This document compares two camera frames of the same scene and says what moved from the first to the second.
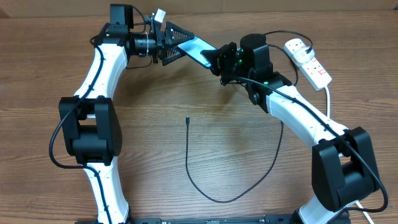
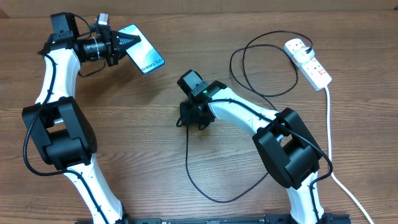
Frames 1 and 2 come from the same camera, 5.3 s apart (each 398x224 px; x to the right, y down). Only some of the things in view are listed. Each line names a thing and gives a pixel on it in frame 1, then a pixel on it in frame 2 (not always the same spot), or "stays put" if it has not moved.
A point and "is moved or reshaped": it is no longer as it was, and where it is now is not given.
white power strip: (314, 73) stays put
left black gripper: (169, 41) → (112, 39)
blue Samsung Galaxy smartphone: (193, 48) is moved or reshaped
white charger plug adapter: (301, 55) stays put
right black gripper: (217, 60) → (189, 121)
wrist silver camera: (160, 15) → (103, 19)
